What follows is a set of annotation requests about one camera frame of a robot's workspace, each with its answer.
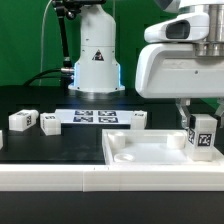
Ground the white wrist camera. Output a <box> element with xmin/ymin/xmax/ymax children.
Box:
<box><xmin>144</xmin><ymin>13</ymin><xmax>210</xmax><ymax>43</ymax></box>

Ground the white obstacle fence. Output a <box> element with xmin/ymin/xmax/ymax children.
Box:
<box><xmin>0</xmin><ymin>129</ymin><xmax>224</xmax><ymax>193</ymax></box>

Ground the black cable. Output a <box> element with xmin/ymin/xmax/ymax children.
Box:
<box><xmin>22</xmin><ymin>68</ymin><xmax>75</xmax><ymax>87</ymax></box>

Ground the black camera stand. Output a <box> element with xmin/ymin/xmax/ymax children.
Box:
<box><xmin>52</xmin><ymin>0</ymin><xmax>107</xmax><ymax>67</ymax></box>

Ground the white square tabletop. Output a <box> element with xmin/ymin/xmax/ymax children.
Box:
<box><xmin>102</xmin><ymin>129</ymin><xmax>224</xmax><ymax>166</ymax></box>

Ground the white cable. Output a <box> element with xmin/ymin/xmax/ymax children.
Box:
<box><xmin>38</xmin><ymin>0</ymin><xmax>54</xmax><ymax>87</ymax></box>

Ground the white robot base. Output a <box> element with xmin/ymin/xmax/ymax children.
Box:
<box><xmin>68</xmin><ymin>5</ymin><xmax>125</xmax><ymax>98</ymax></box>

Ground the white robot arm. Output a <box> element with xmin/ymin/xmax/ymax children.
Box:
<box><xmin>135</xmin><ymin>0</ymin><xmax>224</xmax><ymax>128</ymax></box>

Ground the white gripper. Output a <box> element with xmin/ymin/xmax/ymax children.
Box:
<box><xmin>135</xmin><ymin>43</ymin><xmax>224</xmax><ymax>129</ymax></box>

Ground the sheet with fiducial tags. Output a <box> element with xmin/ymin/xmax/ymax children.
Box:
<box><xmin>55</xmin><ymin>109</ymin><xmax>134</xmax><ymax>125</ymax></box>

